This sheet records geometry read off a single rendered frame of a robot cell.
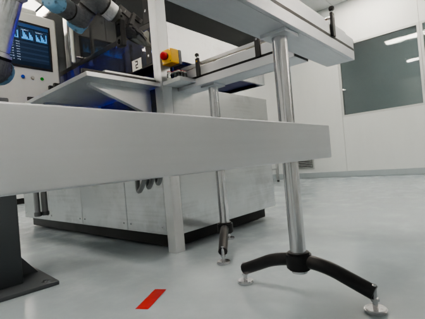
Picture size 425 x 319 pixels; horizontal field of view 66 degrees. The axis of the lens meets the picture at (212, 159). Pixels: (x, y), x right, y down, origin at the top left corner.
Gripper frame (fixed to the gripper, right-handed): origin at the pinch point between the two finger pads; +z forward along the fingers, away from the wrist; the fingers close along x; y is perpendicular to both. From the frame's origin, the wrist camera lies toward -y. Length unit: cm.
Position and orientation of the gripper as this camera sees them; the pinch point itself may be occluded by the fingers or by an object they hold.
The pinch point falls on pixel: (148, 46)
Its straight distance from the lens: 165.8
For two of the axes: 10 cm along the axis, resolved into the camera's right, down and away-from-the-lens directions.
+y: 2.0, -9.2, 3.2
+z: 6.3, 3.8, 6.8
